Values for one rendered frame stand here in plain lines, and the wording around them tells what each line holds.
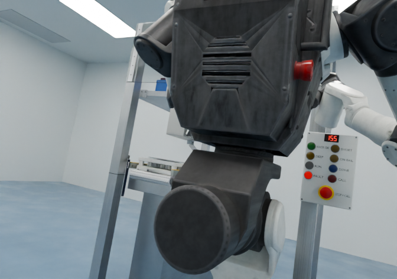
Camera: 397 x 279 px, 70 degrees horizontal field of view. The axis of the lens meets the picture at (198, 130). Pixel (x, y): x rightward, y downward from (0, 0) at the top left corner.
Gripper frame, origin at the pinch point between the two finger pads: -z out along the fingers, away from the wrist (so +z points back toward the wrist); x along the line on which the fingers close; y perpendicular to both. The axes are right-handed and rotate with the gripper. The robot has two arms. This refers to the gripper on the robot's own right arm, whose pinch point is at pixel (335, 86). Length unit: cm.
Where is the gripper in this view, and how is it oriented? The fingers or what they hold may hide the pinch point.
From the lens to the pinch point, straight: 114.5
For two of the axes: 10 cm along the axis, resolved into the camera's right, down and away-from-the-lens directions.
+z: -4.4, 3.6, -8.3
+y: -7.2, 4.2, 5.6
